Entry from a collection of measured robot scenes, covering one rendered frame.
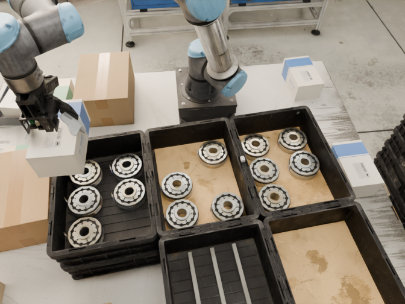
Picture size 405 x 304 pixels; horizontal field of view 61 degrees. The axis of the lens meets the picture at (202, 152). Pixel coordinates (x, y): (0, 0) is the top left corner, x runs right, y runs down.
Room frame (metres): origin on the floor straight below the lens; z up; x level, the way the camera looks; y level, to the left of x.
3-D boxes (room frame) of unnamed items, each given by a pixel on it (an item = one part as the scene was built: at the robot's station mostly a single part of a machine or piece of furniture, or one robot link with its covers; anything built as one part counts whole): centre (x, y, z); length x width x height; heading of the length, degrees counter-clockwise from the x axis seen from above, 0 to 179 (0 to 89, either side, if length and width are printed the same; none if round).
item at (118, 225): (0.54, 0.31, 0.87); 0.40 x 0.30 x 0.11; 11
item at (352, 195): (0.66, -0.28, 0.92); 0.40 x 0.30 x 0.02; 11
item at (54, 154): (0.60, 0.39, 1.09); 0.20 x 0.12 x 0.09; 6
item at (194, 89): (1.11, 0.00, 0.85); 0.15 x 0.15 x 0.10
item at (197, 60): (1.10, -0.01, 0.97); 0.13 x 0.12 x 0.14; 40
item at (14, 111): (1.09, 0.79, 0.75); 0.20 x 0.12 x 0.09; 175
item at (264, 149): (0.75, -0.19, 0.86); 0.10 x 0.10 x 0.01
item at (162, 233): (0.60, 0.02, 0.92); 0.40 x 0.30 x 0.02; 11
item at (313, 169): (0.67, -0.35, 0.86); 0.10 x 0.10 x 0.01
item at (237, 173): (0.60, 0.02, 0.87); 0.40 x 0.30 x 0.11; 11
